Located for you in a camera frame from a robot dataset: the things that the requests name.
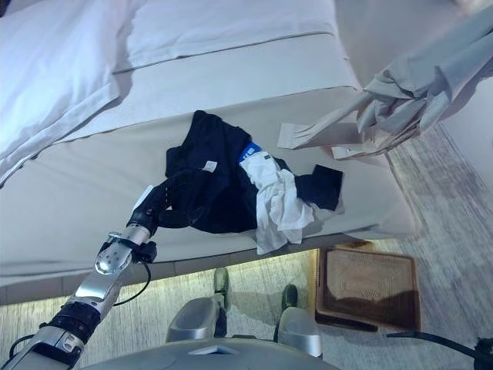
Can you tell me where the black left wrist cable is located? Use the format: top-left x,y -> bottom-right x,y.
113,241 -> 157,308

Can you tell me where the grey robot torso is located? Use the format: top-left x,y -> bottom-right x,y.
76,338 -> 340,370

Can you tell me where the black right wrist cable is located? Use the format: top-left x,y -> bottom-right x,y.
387,331 -> 493,363

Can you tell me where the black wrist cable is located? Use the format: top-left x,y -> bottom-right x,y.
113,241 -> 157,308
387,331 -> 493,363

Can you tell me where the beige upholstered bed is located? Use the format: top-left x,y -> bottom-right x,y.
0,0 -> 423,305

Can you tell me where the beige bed throw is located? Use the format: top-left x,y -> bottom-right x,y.
0,86 -> 423,294

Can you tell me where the brown wicker basket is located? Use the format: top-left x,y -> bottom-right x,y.
314,246 -> 423,332

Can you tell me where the beige garment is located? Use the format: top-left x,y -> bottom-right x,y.
277,0 -> 493,161

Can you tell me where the white garment with blue band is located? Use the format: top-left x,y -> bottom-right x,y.
238,140 -> 317,255

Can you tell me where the black garment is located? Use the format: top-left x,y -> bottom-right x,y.
165,109 -> 346,235

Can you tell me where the white duvet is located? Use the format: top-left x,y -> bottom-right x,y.
0,0 -> 361,186

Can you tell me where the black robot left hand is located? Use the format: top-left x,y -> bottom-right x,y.
126,172 -> 206,233

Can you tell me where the silver robot left leg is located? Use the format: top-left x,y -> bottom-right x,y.
165,267 -> 233,344

